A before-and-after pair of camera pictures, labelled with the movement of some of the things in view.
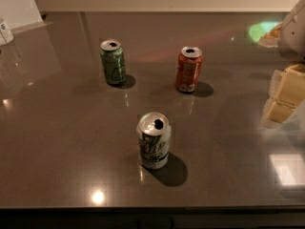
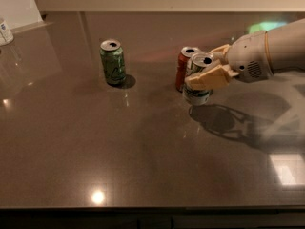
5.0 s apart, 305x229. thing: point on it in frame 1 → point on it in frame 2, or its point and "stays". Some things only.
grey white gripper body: (294, 35) → (248, 57)
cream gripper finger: (287, 94) → (211, 78)
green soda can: (113, 61) stays
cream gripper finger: (273, 38) → (221, 53)
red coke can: (188, 69) stays
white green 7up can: (153, 136) → (199, 62)
